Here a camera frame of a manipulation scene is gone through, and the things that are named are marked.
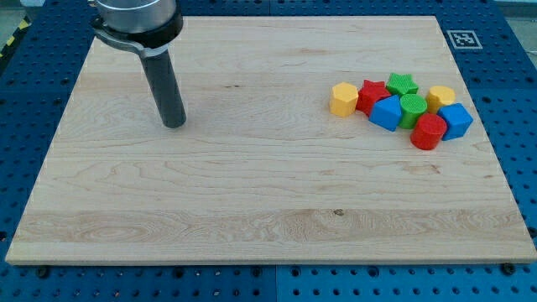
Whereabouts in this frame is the black yellow hazard tape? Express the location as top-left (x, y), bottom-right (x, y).
top-left (1, 16), bottom-right (31, 60)

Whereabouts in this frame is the light wooden board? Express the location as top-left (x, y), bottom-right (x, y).
top-left (6, 16), bottom-right (536, 266)

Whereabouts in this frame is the red star block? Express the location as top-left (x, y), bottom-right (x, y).
top-left (356, 80), bottom-right (391, 117)

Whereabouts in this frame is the yellow hexagon block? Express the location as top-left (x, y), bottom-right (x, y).
top-left (329, 82), bottom-right (358, 117)

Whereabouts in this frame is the white fiducial marker tag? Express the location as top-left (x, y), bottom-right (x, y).
top-left (446, 29), bottom-right (482, 49)

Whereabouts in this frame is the blue pentagon block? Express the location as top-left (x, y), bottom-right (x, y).
top-left (369, 95), bottom-right (402, 132)

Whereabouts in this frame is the red cylinder block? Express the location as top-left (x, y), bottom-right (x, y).
top-left (410, 113), bottom-right (447, 150)

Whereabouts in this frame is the blue cube block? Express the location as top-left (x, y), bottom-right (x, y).
top-left (437, 103), bottom-right (473, 141)

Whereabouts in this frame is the yellow cylinder block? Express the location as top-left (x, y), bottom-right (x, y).
top-left (425, 86), bottom-right (456, 114)

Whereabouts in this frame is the green star block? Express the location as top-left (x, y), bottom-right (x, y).
top-left (385, 73), bottom-right (419, 96)

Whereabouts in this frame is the green cylinder block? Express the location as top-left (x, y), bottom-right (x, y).
top-left (399, 94), bottom-right (427, 129)

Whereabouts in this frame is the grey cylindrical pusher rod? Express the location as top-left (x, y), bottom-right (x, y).
top-left (141, 49), bottom-right (186, 128)

